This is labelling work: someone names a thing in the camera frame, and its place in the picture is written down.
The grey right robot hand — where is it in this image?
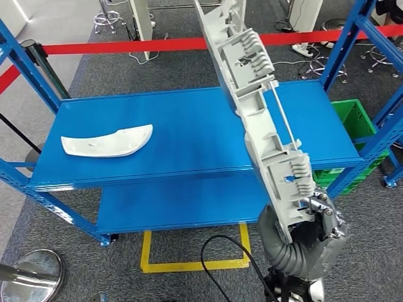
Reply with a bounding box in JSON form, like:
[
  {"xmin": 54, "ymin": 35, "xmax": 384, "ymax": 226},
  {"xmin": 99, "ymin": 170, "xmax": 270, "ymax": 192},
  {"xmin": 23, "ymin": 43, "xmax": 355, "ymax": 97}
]
[{"xmin": 291, "ymin": 191, "xmax": 349, "ymax": 280}]

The grey plastic wheel hubcap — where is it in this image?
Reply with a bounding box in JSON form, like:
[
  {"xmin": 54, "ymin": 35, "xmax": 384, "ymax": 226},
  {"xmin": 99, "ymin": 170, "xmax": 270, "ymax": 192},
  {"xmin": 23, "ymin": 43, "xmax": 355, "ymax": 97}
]
[{"xmin": 194, "ymin": 0, "xmax": 316, "ymax": 245}]

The white curved plastic part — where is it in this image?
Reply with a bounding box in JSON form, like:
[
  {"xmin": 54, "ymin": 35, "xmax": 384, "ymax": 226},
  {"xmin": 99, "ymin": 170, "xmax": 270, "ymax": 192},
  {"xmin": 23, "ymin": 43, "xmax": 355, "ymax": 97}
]
[{"xmin": 60, "ymin": 124, "xmax": 153, "ymax": 159}]

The green plastic crate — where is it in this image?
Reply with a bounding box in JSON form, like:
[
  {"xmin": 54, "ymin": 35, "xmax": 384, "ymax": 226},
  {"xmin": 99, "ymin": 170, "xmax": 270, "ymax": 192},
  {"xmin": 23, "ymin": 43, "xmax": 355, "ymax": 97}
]
[{"xmin": 311, "ymin": 98, "xmax": 390, "ymax": 197}]

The yellow floor tape square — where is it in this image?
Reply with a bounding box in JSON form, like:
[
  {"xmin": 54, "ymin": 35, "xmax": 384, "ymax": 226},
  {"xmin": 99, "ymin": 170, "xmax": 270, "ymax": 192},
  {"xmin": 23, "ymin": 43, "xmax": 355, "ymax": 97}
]
[{"xmin": 140, "ymin": 223, "xmax": 251, "ymax": 275}]

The chrome chair base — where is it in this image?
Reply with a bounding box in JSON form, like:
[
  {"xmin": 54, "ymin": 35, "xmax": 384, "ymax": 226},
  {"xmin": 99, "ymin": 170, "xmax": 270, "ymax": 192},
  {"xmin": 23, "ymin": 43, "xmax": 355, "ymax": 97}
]
[
  {"xmin": 361, "ymin": 43, "xmax": 401, "ymax": 78},
  {"xmin": 297, "ymin": 56, "xmax": 347, "ymax": 84},
  {"xmin": 93, "ymin": 0, "xmax": 127, "ymax": 35}
]

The white power strip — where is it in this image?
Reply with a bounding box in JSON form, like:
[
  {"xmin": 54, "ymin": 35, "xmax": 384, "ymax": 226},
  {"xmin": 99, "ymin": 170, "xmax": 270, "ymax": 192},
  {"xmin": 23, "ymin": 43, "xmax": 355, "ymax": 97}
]
[{"xmin": 292, "ymin": 43, "xmax": 311, "ymax": 57}]

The black stool seat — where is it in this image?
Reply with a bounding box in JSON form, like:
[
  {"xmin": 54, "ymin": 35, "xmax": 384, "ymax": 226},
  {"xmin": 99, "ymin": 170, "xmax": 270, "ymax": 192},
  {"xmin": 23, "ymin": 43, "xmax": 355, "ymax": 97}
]
[{"xmin": 321, "ymin": 18, "xmax": 347, "ymax": 43}]

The person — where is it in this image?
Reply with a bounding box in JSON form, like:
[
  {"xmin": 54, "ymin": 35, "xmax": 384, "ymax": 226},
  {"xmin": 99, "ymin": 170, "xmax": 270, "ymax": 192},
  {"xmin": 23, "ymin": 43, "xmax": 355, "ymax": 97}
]
[{"xmin": 374, "ymin": 0, "xmax": 403, "ymax": 26}]

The red barrier belt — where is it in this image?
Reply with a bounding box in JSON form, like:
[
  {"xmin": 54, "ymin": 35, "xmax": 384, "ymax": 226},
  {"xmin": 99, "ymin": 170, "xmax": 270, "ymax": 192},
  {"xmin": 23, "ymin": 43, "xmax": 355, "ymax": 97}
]
[
  {"xmin": 42, "ymin": 24, "xmax": 403, "ymax": 56},
  {"xmin": 0, "ymin": 64, "xmax": 21, "ymax": 96}
]

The chrome stanchion with round base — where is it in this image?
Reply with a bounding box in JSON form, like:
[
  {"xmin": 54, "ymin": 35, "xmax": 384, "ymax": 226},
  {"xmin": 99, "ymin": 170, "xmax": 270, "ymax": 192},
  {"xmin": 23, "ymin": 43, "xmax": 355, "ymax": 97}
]
[{"xmin": 0, "ymin": 249, "xmax": 65, "ymax": 302}]

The thin black stanchion grey base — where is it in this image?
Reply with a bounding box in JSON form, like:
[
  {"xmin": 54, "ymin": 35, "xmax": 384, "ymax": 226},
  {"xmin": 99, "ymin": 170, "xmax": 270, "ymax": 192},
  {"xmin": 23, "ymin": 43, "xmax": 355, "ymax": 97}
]
[{"xmin": 0, "ymin": 112, "xmax": 46, "ymax": 172}]

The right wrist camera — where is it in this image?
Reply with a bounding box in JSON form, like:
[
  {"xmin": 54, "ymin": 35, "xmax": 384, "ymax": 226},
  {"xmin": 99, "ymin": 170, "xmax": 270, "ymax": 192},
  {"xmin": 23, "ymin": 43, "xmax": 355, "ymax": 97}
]
[{"xmin": 266, "ymin": 269, "xmax": 325, "ymax": 302}]

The black cable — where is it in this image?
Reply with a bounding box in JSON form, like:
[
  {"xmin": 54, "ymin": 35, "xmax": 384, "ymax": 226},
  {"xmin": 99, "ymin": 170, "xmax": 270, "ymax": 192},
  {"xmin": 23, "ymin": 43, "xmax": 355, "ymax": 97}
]
[{"xmin": 200, "ymin": 234, "xmax": 279, "ymax": 302}]

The white floor cable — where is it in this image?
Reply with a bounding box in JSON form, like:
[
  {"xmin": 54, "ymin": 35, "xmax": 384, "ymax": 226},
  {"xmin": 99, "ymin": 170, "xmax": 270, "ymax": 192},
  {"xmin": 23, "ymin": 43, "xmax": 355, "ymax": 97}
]
[{"xmin": 128, "ymin": 32, "xmax": 169, "ymax": 65}]

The black belt stanchion post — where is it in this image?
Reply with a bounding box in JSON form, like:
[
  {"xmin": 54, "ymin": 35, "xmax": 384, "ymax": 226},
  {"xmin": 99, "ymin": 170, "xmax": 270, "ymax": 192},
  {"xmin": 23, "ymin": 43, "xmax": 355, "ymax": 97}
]
[{"xmin": 20, "ymin": 39, "xmax": 71, "ymax": 101}]

